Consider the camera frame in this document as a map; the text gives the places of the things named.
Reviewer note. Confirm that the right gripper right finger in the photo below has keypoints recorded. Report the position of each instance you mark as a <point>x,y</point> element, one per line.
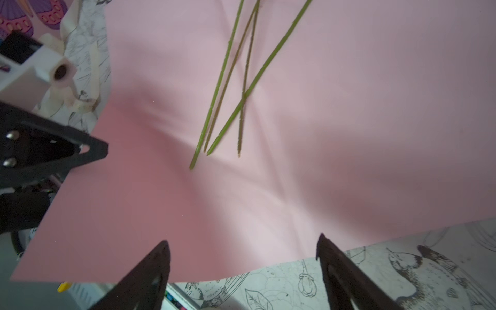
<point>347,287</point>

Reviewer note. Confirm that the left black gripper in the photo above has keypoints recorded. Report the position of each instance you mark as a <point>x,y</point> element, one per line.
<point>32,149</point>

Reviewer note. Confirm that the yellow handled pliers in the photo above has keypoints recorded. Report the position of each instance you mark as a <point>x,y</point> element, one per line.
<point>63,287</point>

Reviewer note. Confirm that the pink orange fake rose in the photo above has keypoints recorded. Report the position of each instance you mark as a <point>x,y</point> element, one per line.
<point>225,128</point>

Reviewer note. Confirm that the purple pink wrapping paper sheet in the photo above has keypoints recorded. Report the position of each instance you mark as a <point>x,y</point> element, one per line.
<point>375,120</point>

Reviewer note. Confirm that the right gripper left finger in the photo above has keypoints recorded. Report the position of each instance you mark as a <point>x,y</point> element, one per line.
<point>143,287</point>

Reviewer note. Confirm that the small pink fake rose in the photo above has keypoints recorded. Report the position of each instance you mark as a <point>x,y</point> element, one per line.
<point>244,89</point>

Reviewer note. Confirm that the white fake rose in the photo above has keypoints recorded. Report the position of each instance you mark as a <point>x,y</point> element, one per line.
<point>203,134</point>

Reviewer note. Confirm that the cream ribbon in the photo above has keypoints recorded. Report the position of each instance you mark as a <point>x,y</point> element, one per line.
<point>83,40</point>

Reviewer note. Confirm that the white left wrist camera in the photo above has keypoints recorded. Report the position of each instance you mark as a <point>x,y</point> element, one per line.
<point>29,69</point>

